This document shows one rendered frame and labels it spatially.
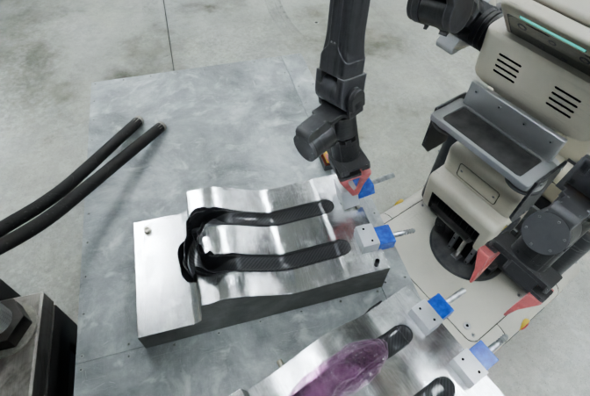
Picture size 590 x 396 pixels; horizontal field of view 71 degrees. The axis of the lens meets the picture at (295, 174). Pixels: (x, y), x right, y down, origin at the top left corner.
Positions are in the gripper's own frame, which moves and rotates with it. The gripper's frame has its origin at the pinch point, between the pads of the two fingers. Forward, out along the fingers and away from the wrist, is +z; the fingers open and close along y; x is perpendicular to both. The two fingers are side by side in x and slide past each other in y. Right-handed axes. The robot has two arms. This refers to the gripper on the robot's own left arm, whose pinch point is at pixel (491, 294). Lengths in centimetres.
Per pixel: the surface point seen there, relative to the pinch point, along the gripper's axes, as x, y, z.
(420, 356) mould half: -3.4, -0.6, 17.6
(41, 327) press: -51, -50, 50
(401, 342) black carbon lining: -3.9, -4.6, 18.4
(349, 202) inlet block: 1.2, -31.7, 8.2
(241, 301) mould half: -25.7, -26.1, 22.9
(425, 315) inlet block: -0.1, -5.1, 12.9
